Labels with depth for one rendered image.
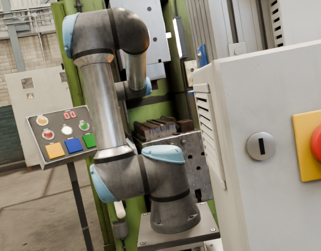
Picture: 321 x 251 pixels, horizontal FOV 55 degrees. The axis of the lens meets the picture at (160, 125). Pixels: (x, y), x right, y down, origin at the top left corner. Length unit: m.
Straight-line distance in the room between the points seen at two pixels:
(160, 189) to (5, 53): 7.26
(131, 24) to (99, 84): 0.19
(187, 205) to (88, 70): 0.46
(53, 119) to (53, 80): 5.38
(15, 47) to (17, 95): 1.28
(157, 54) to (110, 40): 1.05
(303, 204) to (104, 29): 0.69
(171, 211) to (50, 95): 6.33
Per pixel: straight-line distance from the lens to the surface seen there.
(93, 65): 0.88
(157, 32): 1.95
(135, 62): 1.04
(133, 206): 2.13
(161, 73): 1.92
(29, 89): 7.15
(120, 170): 0.85
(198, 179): 1.97
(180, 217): 0.89
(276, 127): 0.32
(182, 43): 2.09
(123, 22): 0.89
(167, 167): 0.85
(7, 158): 7.97
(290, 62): 0.33
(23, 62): 7.86
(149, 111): 2.38
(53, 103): 7.08
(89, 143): 1.70
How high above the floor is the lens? 1.21
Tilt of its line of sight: 7 degrees down
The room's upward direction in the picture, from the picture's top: 11 degrees counter-clockwise
